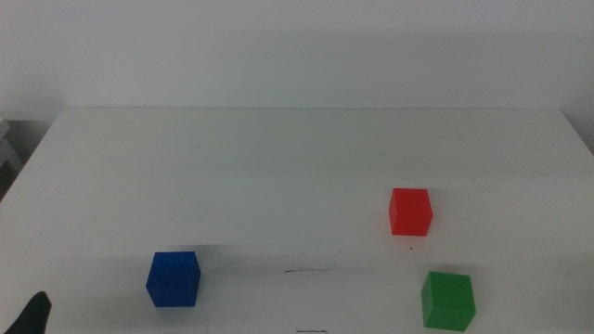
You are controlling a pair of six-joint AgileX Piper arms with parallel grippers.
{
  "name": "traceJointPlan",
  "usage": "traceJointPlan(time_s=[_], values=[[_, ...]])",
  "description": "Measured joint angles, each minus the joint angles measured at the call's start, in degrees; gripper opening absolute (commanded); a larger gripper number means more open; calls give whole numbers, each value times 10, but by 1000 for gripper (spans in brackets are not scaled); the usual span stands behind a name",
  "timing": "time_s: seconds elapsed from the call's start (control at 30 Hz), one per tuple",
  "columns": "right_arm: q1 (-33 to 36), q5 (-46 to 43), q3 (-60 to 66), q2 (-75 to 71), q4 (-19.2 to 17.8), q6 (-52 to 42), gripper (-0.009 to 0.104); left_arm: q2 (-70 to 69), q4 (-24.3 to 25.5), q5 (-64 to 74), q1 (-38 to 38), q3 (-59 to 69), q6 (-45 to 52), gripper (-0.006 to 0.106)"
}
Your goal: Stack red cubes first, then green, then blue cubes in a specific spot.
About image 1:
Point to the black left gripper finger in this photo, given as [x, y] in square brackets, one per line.
[34, 317]

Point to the red cube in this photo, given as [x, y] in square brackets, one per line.
[410, 213]

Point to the green cube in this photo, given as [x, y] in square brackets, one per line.
[448, 301]

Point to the blue cube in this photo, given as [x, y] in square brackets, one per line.
[172, 280]

